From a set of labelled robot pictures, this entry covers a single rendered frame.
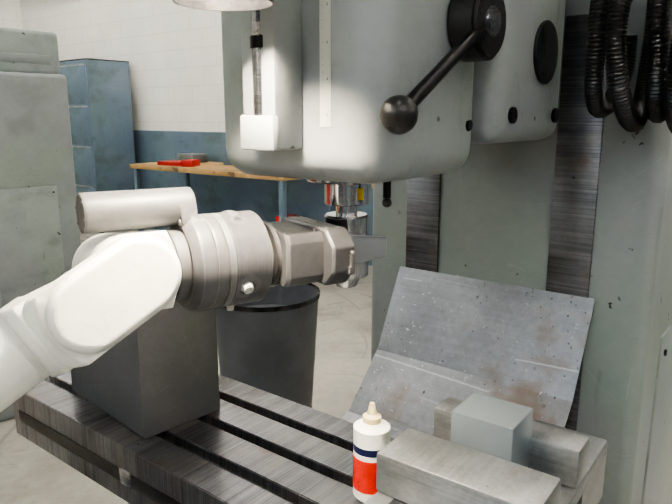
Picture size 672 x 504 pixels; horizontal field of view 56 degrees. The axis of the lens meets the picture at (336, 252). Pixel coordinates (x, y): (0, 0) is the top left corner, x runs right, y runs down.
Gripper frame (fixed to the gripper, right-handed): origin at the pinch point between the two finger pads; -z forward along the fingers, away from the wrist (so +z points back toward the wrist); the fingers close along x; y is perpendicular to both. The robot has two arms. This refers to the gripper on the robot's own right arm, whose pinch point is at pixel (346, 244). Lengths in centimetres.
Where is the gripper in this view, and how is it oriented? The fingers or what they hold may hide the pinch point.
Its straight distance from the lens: 66.4
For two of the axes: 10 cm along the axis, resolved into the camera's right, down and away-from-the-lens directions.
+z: -8.4, 1.1, -5.4
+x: -5.5, -1.8, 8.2
